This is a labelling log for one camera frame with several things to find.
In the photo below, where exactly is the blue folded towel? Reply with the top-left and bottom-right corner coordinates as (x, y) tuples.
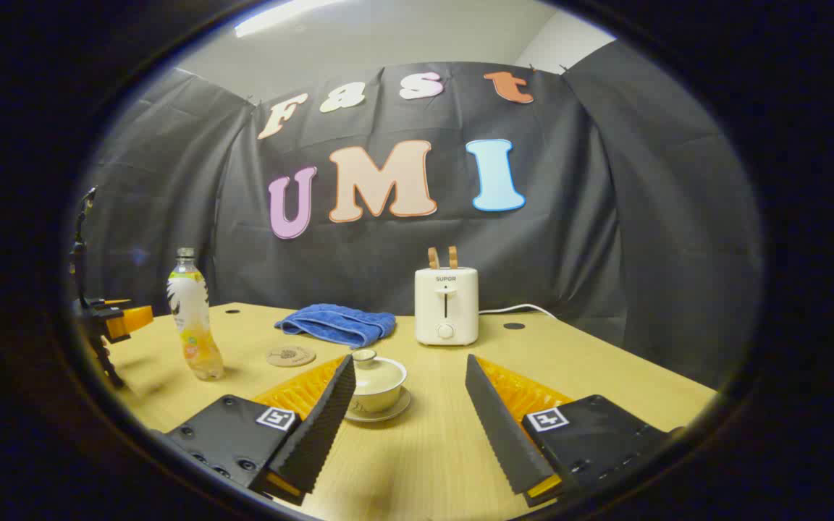
(274, 303), (397, 349)

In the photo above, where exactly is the white ceramic saucer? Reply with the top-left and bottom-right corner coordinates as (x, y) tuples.
(343, 387), (412, 423)

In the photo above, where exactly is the clear plastic water bottle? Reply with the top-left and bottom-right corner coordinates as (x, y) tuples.
(167, 247), (224, 382)

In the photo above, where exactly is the white toaster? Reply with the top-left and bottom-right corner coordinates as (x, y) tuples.
(414, 266), (480, 347)

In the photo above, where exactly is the white toaster power cable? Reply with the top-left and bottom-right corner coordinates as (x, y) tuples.
(479, 303), (557, 320)

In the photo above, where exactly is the black backdrop cloth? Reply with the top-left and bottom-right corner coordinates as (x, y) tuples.
(73, 40), (764, 391)

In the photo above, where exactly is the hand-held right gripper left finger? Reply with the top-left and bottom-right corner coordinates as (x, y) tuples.
(160, 353), (357, 506)

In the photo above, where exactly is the white teacup lid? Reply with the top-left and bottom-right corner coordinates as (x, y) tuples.
(350, 349), (408, 396)

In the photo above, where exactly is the round cork coaster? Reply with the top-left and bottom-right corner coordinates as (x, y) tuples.
(266, 345), (316, 368)

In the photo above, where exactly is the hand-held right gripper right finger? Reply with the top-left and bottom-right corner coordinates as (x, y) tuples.
(465, 354), (678, 507)

